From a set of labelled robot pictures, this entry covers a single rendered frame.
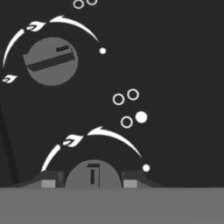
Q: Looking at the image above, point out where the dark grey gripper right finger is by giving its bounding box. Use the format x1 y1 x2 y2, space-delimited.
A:
120 170 165 189

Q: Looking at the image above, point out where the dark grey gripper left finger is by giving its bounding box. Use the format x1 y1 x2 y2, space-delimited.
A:
13 170 66 189

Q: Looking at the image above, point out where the black hob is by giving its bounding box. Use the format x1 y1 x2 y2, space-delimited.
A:
0 0 224 189

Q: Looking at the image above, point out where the grey round hob knob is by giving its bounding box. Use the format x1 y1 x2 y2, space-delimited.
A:
64 158 122 189
22 37 79 87

